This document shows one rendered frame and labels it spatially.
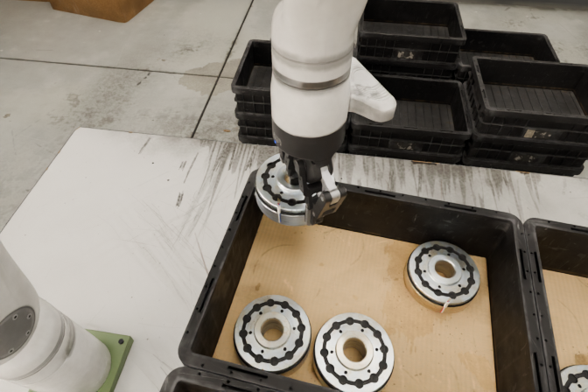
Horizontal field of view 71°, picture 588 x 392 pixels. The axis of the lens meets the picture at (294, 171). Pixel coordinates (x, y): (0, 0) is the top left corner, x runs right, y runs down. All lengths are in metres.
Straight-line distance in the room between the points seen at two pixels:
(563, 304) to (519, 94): 1.07
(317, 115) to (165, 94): 2.06
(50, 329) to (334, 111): 0.42
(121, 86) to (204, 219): 1.75
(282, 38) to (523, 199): 0.78
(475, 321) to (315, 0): 0.51
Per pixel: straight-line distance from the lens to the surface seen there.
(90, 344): 0.70
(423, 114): 1.66
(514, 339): 0.60
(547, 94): 1.75
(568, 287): 0.76
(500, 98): 1.65
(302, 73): 0.34
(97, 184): 1.02
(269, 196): 0.51
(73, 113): 2.46
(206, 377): 0.50
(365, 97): 0.40
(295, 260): 0.66
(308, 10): 0.30
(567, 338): 0.72
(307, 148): 0.39
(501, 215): 0.65
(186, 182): 0.95
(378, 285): 0.65
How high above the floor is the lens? 1.41
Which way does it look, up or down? 48 degrees down
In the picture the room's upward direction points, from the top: straight up
